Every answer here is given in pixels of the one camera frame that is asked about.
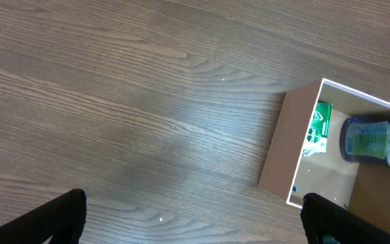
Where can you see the pink open cardboard box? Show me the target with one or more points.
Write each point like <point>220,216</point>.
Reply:
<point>361,188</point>

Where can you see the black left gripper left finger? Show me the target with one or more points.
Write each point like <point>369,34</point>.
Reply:
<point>60,220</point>

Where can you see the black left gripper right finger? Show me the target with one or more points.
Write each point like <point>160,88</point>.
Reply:
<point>326,222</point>

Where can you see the green Dettol soap bar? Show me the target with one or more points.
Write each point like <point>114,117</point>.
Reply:
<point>317,136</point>

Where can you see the clear foam soap pump bottle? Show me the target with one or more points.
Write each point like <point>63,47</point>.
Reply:
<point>365,140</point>

